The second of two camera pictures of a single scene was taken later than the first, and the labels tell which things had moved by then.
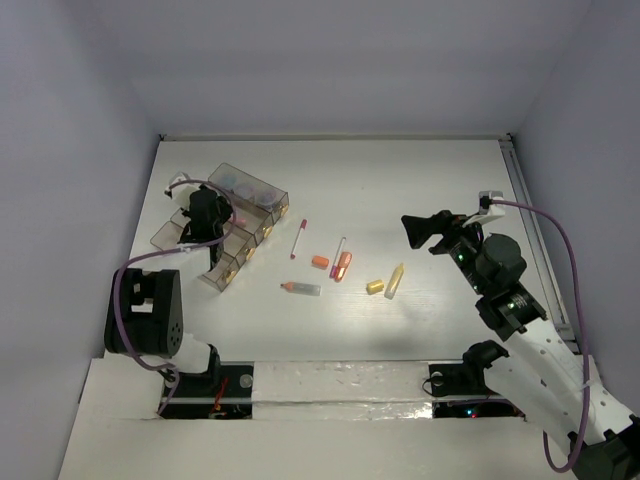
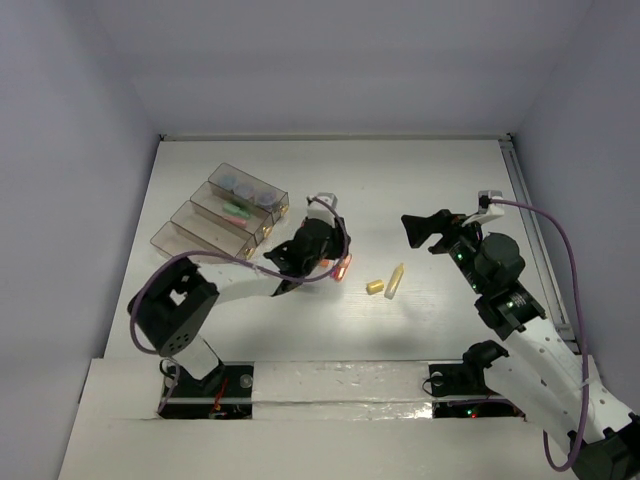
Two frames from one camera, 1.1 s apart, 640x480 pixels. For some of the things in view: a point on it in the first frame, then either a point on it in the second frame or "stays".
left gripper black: [198, 230] -> [292, 255]
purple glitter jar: [266, 199] stays
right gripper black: [419, 229] stays
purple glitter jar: [245, 190] stays
